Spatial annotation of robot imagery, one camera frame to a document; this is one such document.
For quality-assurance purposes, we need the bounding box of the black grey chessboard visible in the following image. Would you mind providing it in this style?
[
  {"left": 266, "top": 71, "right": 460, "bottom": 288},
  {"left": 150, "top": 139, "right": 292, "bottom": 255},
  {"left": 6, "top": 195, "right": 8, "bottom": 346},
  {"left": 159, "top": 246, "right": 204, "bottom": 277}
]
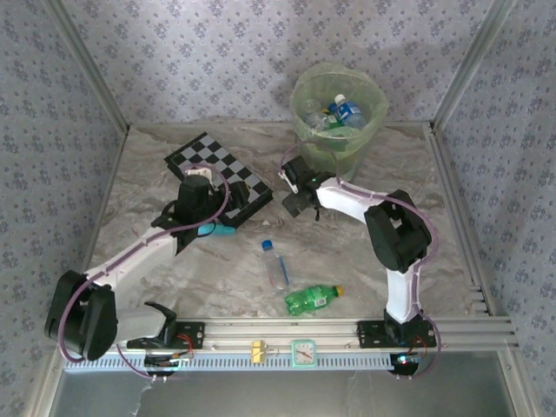
[{"left": 163, "top": 133, "right": 275, "bottom": 228}]

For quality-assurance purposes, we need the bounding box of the clear bottle blue cap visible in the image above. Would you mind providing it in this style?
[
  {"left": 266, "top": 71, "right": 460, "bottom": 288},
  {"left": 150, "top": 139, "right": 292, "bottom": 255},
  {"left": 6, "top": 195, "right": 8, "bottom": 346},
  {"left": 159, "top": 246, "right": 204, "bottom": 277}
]
[{"left": 260, "top": 239, "right": 291, "bottom": 297}]

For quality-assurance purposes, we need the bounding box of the blue label bottle white cap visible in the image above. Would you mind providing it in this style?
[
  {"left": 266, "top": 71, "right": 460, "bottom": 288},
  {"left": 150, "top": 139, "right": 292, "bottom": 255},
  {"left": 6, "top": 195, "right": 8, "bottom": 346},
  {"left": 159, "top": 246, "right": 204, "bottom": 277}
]
[{"left": 332, "top": 93, "right": 367, "bottom": 130}]

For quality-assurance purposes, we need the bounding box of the grey plastic bin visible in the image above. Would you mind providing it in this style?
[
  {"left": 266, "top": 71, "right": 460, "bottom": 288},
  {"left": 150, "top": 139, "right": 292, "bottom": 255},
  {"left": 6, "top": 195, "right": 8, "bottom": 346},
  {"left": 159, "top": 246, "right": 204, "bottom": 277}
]
[{"left": 289, "top": 63, "right": 389, "bottom": 182}]

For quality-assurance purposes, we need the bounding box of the clear green-tinted container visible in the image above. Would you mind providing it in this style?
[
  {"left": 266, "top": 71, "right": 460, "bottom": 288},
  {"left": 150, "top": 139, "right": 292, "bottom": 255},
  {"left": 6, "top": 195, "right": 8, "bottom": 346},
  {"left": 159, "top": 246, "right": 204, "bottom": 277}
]
[{"left": 288, "top": 62, "right": 390, "bottom": 160}]

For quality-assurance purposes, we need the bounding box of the small green clock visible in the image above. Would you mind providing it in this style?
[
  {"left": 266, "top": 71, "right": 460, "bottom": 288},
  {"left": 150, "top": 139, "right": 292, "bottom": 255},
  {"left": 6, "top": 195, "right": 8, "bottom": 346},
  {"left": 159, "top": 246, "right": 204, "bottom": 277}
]
[{"left": 290, "top": 338, "right": 319, "bottom": 370}]

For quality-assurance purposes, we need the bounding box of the left circuit board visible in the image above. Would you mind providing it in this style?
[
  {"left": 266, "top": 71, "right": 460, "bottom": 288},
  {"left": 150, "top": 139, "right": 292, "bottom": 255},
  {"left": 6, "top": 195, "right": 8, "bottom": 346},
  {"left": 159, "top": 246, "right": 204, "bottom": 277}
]
[{"left": 144, "top": 352, "right": 195, "bottom": 371}]

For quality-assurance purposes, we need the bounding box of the circuit board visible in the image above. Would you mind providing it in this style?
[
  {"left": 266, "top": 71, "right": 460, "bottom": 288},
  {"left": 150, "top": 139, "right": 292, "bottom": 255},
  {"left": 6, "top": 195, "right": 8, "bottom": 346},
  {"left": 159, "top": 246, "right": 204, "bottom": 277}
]
[
  {"left": 389, "top": 353, "right": 422, "bottom": 375},
  {"left": 144, "top": 352, "right": 195, "bottom": 371}
]

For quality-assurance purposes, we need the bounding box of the grey metal panel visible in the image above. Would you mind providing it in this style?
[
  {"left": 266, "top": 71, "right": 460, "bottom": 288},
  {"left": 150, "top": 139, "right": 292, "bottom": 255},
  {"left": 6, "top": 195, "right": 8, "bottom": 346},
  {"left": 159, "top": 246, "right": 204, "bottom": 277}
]
[{"left": 47, "top": 371, "right": 520, "bottom": 417}]

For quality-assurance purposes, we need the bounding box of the right circuit board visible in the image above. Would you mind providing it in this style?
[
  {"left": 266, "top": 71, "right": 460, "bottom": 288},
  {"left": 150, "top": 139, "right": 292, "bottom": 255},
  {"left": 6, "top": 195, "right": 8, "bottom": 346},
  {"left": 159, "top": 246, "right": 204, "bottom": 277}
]
[{"left": 389, "top": 353, "right": 422, "bottom": 375}]

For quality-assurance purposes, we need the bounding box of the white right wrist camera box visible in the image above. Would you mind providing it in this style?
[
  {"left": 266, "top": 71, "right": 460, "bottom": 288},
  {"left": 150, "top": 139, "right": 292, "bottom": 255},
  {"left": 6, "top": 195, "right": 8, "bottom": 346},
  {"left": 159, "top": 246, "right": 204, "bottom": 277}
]
[{"left": 277, "top": 170, "right": 301, "bottom": 195}]

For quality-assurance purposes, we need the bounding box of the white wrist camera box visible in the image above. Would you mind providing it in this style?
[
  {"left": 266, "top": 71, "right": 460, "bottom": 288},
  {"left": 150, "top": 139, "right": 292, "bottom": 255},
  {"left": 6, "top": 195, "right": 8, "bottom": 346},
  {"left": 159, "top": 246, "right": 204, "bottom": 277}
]
[
  {"left": 277, "top": 170, "right": 301, "bottom": 195},
  {"left": 183, "top": 167, "right": 215, "bottom": 183}
]

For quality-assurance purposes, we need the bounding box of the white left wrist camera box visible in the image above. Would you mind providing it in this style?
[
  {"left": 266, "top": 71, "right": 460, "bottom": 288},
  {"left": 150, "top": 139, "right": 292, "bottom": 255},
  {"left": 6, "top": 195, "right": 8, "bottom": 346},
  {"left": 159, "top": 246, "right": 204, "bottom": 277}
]
[{"left": 183, "top": 167, "right": 215, "bottom": 183}]

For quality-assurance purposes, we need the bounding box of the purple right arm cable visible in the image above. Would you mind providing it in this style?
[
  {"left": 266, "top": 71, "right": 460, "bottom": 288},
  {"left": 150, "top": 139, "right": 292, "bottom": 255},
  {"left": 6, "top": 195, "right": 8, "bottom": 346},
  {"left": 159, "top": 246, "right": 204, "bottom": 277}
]
[{"left": 280, "top": 139, "right": 443, "bottom": 380}]

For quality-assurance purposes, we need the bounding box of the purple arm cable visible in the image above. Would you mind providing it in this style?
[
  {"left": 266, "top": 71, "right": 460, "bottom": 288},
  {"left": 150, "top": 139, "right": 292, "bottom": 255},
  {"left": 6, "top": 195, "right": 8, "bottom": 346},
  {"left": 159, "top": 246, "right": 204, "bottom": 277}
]
[
  {"left": 58, "top": 162, "right": 231, "bottom": 380},
  {"left": 280, "top": 139, "right": 443, "bottom": 380}
]

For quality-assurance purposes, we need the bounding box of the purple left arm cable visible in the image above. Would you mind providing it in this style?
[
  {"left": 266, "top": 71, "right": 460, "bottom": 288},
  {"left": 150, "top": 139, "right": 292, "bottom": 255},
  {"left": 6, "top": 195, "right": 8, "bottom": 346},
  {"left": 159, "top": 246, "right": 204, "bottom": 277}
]
[{"left": 58, "top": 162, "right": 231, "bottom": 380}]

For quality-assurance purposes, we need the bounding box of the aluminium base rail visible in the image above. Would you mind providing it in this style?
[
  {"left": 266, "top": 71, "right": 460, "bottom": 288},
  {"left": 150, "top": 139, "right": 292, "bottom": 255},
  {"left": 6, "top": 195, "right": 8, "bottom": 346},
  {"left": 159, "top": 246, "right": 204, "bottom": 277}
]
[{"left": 49, "top": 316, "right": 520, "bottom": 349}]

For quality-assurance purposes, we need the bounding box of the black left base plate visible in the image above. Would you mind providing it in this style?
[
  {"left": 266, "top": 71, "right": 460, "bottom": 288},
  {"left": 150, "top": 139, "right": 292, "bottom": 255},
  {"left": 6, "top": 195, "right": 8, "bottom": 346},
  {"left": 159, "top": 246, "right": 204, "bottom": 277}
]
[{"left": 126, "top": 320, "right": 206, "bottom": 351}]

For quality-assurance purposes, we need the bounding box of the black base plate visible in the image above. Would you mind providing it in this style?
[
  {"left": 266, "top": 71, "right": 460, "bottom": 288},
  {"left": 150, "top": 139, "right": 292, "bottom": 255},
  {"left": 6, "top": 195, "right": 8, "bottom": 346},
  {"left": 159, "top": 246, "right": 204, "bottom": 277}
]
[
  {"left": 356, "top": 320, "right": 438, "bottom": 349},
  {"left": 126, "top": 320, "right": 206, "bottom": 351}
]

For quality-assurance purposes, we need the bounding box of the red black wire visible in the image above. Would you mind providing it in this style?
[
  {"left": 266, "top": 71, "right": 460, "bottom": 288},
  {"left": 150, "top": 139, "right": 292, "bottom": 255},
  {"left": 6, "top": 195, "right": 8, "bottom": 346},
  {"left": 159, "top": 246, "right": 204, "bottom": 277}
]
[
  {"left": 410, "top": 334, "right": 430, "bottom": 358},
  {"left": 175, "top": 332, "right": 195, "bottom": 360}
]

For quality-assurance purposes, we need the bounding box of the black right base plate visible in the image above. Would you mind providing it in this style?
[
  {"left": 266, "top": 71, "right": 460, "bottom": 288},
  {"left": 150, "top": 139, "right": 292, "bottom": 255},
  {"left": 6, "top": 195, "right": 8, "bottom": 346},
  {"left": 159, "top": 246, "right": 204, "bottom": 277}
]
[{"left": 356, "top": 320, "right": 438, "bottom": 349}]

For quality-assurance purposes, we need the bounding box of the grey slotted cable duct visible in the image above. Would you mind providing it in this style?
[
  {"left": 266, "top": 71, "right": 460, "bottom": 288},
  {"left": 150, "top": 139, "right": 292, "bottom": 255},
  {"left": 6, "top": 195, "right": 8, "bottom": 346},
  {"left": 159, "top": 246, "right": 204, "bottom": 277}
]
[{"left": 63, "top": 351, "right": 423, "bottom": 374}]

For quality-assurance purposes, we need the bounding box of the aluminium frame post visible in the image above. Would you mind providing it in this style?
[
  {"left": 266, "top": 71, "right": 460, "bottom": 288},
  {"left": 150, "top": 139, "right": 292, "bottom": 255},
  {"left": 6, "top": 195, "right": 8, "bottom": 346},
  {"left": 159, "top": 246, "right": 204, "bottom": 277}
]
[
  {"left": 45, "top": 0, "right": 132, "bottom": 132},
  {"left": 428, "top": 0, "right": 519, "bottom": 134}
]

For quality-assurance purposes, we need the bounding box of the aluminium frame leg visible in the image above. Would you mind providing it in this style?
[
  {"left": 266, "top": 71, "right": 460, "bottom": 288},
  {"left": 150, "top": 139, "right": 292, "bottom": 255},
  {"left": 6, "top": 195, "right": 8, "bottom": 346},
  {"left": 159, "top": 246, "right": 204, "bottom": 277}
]
[
  {"left": 23, "top": 358, "right": 66, "bottom": 417},
  {"left": 497, "top": 347, "right": 542, "bottom": 417}
]

